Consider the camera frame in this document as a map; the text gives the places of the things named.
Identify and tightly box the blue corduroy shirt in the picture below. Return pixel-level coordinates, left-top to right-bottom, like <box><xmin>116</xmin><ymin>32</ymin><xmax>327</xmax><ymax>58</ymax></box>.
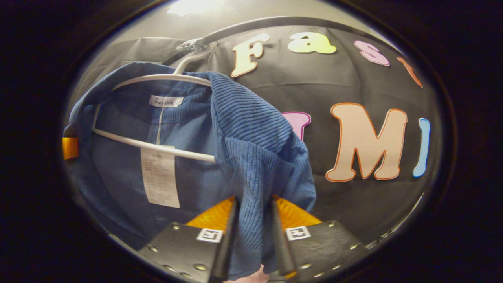
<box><xmin>63</xmin><ymin>61</ymin><xmax>317</xmax><ymax>280</ymax></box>

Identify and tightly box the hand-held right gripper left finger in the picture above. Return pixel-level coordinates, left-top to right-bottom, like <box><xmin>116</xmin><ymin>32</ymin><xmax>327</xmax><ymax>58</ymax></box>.
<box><xmin>137</xmin><ymin>196</ymin><xmax>240</xmax><ymax>283</ymax></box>

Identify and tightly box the black clothes rail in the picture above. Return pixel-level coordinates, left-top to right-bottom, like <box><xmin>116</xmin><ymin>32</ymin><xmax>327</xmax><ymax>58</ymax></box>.
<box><xmin>161</xmin><ymin>16</ymin><xmax>405</xmax><ymax>65</ymax></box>

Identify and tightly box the white hanger with taped hook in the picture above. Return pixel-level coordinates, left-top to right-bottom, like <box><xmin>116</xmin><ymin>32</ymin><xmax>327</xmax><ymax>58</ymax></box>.
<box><xmin>92</xmin><ymin>37</ymin><xmax>217</xmax><ymax>163</ymax></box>

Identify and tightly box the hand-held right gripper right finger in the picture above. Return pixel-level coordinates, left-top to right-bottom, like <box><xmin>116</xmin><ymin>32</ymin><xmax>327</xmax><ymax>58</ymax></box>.
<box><xmin>269</xmin><ymin>195</ymin><xmax>369</xmax><ymax>280</ymax></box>

